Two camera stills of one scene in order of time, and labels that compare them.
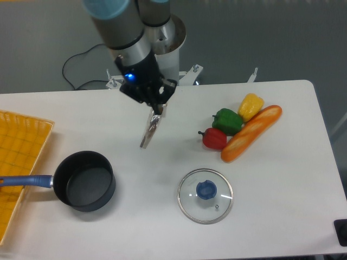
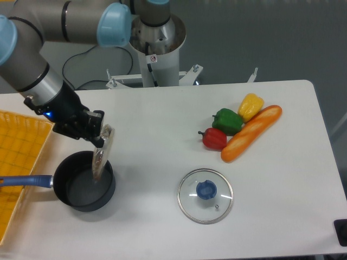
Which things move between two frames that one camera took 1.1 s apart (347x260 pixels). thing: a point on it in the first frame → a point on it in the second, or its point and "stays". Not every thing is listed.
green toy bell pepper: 228,121 stays
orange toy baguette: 245,136 stays
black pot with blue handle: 84,180 stays
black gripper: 146,83 → 71,117
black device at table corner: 340,226 stays
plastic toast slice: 154,121 → 101,154
